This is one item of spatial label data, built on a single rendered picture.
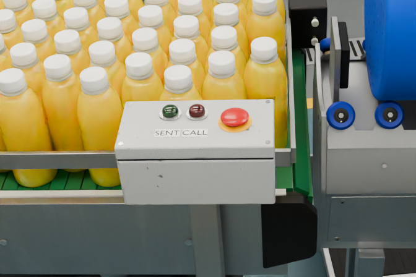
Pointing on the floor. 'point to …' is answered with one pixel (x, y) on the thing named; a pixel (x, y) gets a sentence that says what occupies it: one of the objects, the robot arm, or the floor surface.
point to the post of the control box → (207, 240)
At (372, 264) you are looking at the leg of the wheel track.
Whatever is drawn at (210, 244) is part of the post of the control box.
